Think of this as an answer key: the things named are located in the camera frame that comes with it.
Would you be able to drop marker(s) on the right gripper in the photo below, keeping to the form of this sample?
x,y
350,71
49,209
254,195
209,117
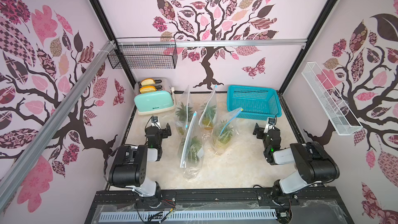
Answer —
x,y
261,132

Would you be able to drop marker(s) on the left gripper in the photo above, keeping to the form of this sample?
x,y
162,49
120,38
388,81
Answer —
x,y
163,131

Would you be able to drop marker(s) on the clear zip bag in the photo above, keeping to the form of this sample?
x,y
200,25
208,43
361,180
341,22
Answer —
x,y
189,171

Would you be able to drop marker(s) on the zip bag with blue seal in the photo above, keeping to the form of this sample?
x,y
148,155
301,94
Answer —
x,y
231,117

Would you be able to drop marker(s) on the pineapple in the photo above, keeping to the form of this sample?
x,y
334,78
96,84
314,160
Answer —
x,y
195,151
223,133

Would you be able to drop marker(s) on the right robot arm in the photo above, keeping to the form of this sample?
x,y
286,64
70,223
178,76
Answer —
x,y
313,164

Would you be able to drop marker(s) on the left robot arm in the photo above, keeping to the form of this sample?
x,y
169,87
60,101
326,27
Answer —
x,y
129,166

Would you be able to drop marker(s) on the rear left zip bag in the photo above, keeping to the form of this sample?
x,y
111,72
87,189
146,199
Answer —
x,y
184,112

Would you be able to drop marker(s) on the rear middle zip bag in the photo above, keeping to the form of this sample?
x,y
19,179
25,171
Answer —
x,y
209,110

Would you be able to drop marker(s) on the mint green toaster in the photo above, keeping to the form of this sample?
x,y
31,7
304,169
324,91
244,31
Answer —
x,y
162,100

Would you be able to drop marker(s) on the teal plastic basket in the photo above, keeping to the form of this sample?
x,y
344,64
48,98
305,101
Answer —
x,y
257,103

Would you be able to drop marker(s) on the toast slice front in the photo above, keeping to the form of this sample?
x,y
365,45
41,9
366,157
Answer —
x,y
147,89

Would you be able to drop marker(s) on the toast slice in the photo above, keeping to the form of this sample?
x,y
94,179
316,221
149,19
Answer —
x,y
148,82
147,89

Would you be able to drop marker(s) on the toast slice rear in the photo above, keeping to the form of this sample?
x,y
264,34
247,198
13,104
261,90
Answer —
x,y
148,82

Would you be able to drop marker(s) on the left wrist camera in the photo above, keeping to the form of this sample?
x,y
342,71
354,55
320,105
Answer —
x,y
155,122

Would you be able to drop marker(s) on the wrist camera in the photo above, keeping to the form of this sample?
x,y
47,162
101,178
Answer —
x,y
155,122
271,123

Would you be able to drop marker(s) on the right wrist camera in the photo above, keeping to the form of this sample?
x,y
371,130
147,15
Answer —
x,y
271,123

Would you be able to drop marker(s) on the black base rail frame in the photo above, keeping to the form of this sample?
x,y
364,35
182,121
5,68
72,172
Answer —
x,y
313,205

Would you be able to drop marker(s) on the white slotted cable duct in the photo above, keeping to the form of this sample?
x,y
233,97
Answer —
x,y
158,217

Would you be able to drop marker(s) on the white wire wall shelf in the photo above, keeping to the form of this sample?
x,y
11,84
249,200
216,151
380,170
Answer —
x,y
334,105

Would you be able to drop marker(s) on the black wire wall basket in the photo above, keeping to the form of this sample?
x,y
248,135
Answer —
x,y
144,53

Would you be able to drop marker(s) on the aluminium rail left wall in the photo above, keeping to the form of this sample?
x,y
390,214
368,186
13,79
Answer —
x,y
18,172

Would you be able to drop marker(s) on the aluminium rail wall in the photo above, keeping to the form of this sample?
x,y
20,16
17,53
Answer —
x,y
220,43
18,172

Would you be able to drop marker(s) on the aluminium rail back wall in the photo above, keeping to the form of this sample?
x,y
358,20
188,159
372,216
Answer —
x,y
220,43

